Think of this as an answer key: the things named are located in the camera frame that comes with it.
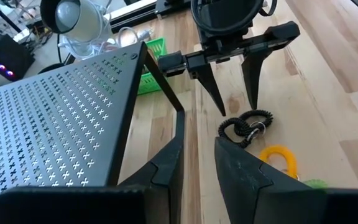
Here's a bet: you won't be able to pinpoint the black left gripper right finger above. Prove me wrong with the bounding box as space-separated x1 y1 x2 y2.
214 136 326 224

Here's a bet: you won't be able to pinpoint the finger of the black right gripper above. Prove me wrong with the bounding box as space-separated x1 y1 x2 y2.
194 60 227 118
241 51 272 110

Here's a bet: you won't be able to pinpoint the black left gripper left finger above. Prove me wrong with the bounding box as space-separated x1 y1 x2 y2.
118 138 185 224

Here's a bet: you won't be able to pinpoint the black coil wristband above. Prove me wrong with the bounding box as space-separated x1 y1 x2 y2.
218 117 255 149
237 109 274 137

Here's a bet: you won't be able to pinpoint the orange coil wristband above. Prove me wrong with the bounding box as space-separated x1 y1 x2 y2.
259 144 300 181

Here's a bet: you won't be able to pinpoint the green coil wristband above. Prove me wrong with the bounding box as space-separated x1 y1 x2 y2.
302 179 329 190

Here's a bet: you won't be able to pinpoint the white desk lamp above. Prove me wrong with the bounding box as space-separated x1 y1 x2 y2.
40 0 113 60

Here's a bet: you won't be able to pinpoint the green plastic basket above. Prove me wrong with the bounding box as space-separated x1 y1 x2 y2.
137 37 168 96

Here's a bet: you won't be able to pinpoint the black perforated metal monitor stand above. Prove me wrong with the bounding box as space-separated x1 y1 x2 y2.
0 41 186 224

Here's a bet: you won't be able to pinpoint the black box pink lights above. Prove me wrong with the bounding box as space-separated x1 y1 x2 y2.
0 33 36 83

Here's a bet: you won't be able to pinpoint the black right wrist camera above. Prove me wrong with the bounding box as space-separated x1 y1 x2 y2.
197 0 256 32

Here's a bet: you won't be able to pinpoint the black camera cable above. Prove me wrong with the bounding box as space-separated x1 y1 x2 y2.
190 0 278 36

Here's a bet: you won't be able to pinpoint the white lamp cable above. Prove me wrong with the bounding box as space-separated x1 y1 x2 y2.
57 26 155 62

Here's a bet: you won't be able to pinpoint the black metal rig frame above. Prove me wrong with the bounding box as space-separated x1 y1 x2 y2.
109 0 358 34

